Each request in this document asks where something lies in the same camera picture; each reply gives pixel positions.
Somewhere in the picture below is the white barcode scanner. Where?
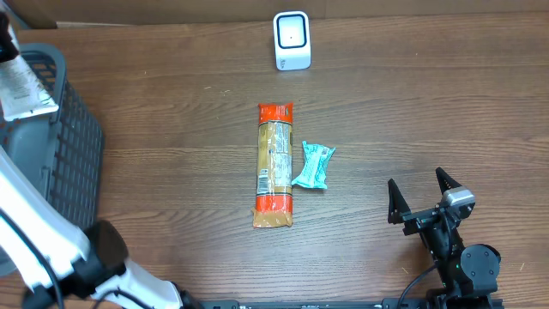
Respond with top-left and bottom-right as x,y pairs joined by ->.
273,11 -> 311,71

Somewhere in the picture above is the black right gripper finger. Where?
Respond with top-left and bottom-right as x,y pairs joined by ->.
388,179 -> 411,224
435,167 -> 461,194

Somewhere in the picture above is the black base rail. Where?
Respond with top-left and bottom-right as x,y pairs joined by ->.
201,298 -> 505,309

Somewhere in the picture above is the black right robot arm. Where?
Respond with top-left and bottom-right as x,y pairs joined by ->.
388,167 -> 504,308

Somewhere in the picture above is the teal snack bar wrapper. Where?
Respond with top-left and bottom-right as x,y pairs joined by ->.
292,141 -> 335,190

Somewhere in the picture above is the white tube gold cap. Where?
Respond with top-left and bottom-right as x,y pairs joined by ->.
1,55 -> 59,122

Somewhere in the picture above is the orange pasta package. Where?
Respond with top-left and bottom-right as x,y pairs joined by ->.
253,103 -> 293,228

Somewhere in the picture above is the grey plastic shopping basket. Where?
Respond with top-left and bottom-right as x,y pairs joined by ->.
0,42 -> 106,278

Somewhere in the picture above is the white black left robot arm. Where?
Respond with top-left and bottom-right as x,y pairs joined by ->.
1,15 -> 198,309

